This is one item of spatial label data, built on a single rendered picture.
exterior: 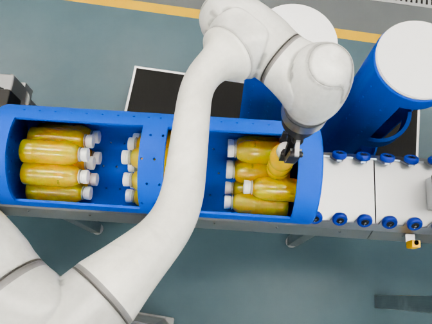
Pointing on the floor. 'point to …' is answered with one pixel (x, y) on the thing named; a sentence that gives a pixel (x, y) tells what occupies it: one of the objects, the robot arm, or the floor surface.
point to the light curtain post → (404, 303)
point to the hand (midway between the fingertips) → (287, 146)
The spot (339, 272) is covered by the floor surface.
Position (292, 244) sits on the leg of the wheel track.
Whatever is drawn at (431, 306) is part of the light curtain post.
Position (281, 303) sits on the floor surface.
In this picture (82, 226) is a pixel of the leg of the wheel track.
